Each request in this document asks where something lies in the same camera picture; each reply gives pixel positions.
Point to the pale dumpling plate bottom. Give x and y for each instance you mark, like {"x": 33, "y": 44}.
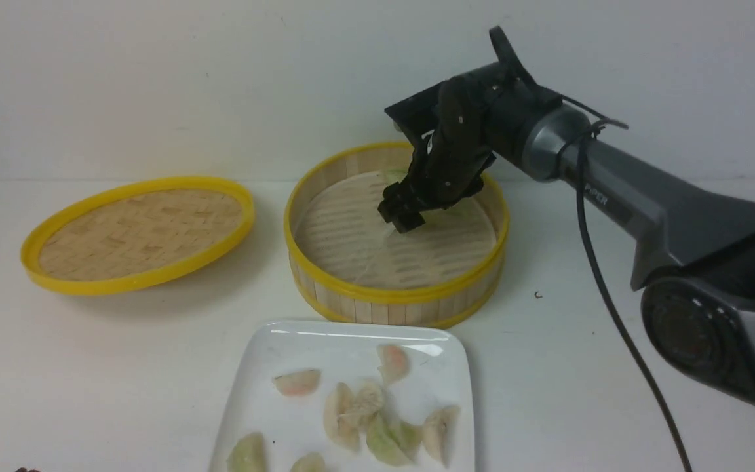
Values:
{"x": 311, "y": 462}

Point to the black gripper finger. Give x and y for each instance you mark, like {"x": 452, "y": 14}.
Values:
{"x": 390, "y": 194}

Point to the yellow-rimmed bamboo steamer lid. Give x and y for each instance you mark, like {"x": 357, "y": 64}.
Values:
{"x": 138, "y": 235}

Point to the green dumpling plate centre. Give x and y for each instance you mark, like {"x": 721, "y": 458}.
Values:
{"x": 382, "y": 444}

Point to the beige dumpling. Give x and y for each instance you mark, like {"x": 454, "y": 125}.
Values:
{"x": 368, "y": 401}

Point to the pink dumpling plate top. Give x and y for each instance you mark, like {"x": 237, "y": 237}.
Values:
{"x": 395, "y": 364}

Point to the yellow-rimmed bamboo steamer basket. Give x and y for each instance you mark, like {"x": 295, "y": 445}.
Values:
{"x": 439, "y": 306}

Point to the beige dumpling plate centre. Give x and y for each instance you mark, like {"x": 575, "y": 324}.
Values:
{"x": 336, "y": 427}

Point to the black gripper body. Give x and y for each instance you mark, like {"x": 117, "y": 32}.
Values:
{"x": 478, "y": 114}

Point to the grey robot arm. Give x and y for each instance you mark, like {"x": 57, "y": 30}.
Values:
{"x": 695, "y": 255}

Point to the green dumpling plate bottom-left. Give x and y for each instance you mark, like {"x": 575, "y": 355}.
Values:
{"x": 248, "y": 454}

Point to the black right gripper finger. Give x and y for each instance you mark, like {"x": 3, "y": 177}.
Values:
{"x": 407, "y": 215}

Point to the beige dumpling plate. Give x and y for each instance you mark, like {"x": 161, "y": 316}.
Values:
{"x": 336, "y": 427}
{"x": 435, "y": 432}

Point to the white mesh steamer liner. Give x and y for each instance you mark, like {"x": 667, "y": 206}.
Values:
{"x": 342, "y": 233}

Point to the pink dumpling plate left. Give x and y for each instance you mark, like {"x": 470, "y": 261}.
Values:
{"x": 299, "y": 383}

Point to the pink dumpling plate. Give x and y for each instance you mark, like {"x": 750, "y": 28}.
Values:
{"x": 395, "y": 364}
{"x": 299, "y": 383}

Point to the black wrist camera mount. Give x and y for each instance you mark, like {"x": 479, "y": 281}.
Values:
{"x": 417, "y": 116}

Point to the beige dumpling plate right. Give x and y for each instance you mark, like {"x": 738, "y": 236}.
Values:
{"x": 435, "y": 432}

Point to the pale green dumpling back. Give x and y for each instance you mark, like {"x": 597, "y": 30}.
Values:
{"x": 392, "y": 176}

